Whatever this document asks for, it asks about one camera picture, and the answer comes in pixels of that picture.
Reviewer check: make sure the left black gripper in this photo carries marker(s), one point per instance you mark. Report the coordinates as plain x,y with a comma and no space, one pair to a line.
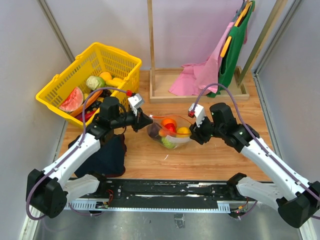
141,120

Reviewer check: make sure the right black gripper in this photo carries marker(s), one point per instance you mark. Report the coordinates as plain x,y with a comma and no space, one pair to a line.
197,132

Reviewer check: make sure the purple mangosteen toy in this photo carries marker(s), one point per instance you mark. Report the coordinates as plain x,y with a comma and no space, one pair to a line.
153,130

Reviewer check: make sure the orange fruit toy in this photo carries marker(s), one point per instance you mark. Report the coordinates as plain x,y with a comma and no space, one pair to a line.
183,132

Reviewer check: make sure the round orange toy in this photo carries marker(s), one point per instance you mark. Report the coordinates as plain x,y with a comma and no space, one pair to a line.
169,121

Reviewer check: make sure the red bell pepper toy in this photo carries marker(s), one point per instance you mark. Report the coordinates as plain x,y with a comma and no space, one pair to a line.
171,127

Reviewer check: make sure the clear zip top bag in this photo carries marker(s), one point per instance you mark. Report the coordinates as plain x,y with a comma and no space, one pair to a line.
181,122

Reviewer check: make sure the green custard apple toy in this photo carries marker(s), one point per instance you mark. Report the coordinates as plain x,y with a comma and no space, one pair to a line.
166,143

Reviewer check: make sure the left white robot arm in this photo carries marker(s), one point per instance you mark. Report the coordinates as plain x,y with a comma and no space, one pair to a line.
50,189

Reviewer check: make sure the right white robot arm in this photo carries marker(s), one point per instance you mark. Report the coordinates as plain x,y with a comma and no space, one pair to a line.
293,196

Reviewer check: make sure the yellow banana toy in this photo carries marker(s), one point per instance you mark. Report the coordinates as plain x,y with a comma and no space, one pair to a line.
114,82

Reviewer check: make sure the black grape bunch toy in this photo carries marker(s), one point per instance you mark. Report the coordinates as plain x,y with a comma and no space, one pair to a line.
94,106

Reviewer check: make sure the dark navy folded cloth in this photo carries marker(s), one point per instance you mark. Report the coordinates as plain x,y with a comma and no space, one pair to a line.
109,160

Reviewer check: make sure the orange carrot toy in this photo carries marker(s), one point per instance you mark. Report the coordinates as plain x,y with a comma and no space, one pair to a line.
88,101

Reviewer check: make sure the red chili pepper toy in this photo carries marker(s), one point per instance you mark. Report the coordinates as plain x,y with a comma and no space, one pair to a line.
87,116

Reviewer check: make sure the pink garment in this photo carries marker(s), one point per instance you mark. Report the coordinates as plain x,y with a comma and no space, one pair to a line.
196,76

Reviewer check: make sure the yellow lemon toy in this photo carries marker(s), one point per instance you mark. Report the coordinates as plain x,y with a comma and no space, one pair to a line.
106,76

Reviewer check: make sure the green cabbage toy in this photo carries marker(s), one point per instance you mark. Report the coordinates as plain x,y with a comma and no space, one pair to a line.
95,82

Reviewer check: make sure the watermelon slice toy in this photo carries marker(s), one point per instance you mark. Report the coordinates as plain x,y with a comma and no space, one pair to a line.
73,101

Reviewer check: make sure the yellow plastic shopping basket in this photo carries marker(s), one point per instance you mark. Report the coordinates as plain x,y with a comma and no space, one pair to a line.
94,60

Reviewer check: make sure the green garment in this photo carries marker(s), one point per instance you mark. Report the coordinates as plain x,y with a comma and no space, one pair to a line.
234,42

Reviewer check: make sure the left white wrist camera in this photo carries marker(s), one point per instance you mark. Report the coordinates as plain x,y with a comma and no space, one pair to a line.
135,102

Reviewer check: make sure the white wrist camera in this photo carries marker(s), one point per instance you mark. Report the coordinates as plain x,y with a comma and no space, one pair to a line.
197,111
135,102

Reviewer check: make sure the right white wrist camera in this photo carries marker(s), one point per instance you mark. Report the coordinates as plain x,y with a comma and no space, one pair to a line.
197,111

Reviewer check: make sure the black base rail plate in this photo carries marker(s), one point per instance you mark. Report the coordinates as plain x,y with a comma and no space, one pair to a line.
167,194

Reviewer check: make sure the left wooden rack post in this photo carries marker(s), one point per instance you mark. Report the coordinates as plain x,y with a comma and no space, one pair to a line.
151,44

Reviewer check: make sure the wooden rack post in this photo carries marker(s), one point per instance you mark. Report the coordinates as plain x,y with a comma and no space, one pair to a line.
151,44
269,25

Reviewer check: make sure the right wooden rack post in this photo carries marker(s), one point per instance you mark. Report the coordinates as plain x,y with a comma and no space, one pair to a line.
269,25

